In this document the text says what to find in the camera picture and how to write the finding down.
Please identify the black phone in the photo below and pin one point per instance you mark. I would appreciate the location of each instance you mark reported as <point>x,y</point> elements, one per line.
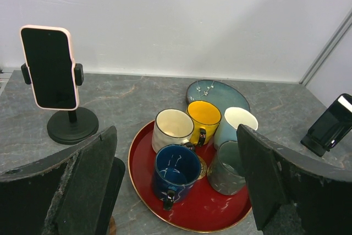
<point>339,112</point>

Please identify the small gold brown ornament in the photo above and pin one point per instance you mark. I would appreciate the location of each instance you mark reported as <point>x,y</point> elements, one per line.
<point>203,168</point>

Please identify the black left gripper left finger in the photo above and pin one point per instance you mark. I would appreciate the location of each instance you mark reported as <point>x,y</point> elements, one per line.
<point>63,193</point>

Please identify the yellow ceramic mug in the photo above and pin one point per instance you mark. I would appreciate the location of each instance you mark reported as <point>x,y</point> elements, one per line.
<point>206,118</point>

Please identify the black folding phone stand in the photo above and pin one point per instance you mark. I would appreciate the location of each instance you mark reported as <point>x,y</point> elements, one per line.
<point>316,147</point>

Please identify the light blue mug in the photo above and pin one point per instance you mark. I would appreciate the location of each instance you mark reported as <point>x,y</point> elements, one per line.
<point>232,118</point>

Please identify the phone on wooden-base stand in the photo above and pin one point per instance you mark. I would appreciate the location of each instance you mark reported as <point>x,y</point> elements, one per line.
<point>112,190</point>

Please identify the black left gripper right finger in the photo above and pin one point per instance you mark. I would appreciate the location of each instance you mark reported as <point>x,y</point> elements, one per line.
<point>291,193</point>

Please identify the teal ceramic plate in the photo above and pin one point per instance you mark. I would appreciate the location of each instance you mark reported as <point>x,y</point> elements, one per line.
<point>217,93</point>

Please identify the cream ceramic mug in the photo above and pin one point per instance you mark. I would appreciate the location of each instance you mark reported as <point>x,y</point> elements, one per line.
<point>172,126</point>

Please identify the black round-base phone stand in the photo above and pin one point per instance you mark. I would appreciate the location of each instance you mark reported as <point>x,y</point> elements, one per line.
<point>72,127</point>

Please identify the grey-green ceramic mug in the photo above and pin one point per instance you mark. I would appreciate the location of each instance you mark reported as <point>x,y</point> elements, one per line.
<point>225,173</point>

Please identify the dark blue mug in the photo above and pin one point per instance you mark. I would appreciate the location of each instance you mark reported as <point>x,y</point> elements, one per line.
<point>176,170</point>

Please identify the phone in pink case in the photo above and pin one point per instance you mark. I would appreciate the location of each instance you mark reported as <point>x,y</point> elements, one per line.
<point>48,52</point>

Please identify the round red tray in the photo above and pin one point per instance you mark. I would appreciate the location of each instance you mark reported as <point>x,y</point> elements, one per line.
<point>204,210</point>

